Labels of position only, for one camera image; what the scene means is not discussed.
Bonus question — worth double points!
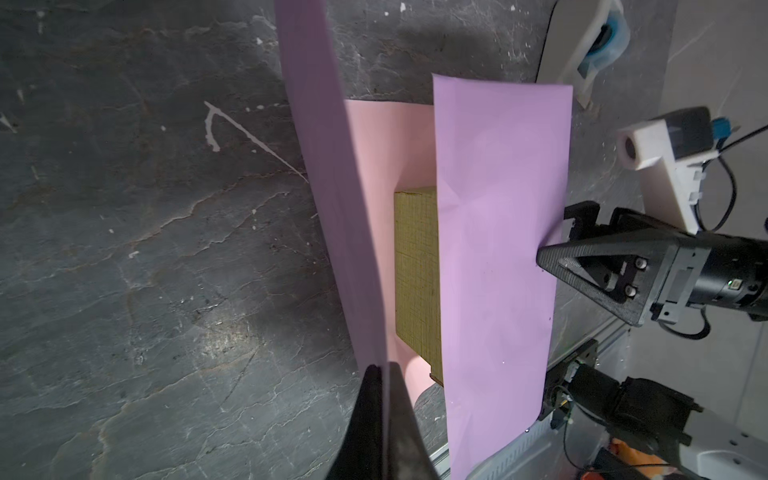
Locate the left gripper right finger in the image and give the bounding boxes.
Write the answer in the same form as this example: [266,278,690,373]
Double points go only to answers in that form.
[383,362,439,480]

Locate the white tape dispenser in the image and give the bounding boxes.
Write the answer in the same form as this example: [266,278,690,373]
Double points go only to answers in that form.
[536,0,631,109]

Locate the pink wrapping paper sheet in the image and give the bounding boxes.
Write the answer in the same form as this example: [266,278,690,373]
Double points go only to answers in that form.
[275,1,572,479]

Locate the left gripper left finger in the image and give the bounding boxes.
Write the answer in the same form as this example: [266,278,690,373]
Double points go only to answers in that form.
[326,365,384,480]

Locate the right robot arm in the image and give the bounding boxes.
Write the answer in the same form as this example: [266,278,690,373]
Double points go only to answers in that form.
[536,202,767,479]

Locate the green gift box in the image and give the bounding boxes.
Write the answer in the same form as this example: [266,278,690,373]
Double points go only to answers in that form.
[394,187,444,384]

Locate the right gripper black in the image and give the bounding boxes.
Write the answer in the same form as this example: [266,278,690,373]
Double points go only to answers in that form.
[536,201,709,327]

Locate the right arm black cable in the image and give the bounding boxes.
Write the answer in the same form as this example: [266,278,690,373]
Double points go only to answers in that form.
[657,119,768,341]

